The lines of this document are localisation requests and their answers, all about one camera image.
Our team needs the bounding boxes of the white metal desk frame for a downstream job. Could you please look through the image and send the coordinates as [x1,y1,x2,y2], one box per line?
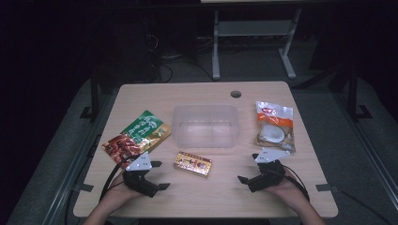
[211,8,303,81]

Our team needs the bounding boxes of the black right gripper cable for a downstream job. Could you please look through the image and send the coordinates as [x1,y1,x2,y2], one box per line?
[283,164,311,202]

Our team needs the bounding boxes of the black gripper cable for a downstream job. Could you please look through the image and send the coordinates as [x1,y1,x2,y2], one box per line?
[283,164,311,202]
[99,155,140,203]

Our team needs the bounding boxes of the person's right hand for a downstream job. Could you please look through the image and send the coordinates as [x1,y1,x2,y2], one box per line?
[266,168,312,208]

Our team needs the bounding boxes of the black floor cable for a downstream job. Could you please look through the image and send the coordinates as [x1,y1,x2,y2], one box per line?
[339,188,392,225]

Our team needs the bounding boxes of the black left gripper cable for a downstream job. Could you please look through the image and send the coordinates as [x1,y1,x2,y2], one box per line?
[99,155,140,203]

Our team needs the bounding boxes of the black floor cables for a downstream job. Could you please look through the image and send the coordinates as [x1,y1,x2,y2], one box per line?
[149,31,217,83]

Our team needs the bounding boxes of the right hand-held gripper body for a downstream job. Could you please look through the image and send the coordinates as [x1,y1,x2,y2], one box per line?
[247,147,291,193]

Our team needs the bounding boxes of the black metal stand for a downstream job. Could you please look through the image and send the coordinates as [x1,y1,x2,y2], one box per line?
[79,69,101,121]
[346,65,374,121]

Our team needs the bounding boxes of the green and red food packet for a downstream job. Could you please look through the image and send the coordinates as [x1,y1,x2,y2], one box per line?
[100,110,172,170]

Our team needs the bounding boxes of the clear plastic container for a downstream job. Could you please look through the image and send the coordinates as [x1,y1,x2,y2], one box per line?
[171,104,238,149]

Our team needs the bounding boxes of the grey tape strip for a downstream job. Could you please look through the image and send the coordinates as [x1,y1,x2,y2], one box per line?
[314,183,340,193]
[73,183,95,193]

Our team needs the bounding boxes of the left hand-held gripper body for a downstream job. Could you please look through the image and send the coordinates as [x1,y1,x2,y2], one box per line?
[121,151,161,199]

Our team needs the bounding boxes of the person's left hand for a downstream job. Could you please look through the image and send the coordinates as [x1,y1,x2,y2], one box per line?
[99,172,143,209]

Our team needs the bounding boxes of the white and orange food packet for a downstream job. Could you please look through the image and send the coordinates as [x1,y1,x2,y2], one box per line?
[254,100,297,153]

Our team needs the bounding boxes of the small red and gold box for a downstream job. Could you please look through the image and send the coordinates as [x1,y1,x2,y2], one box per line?
[173,151,213,178]

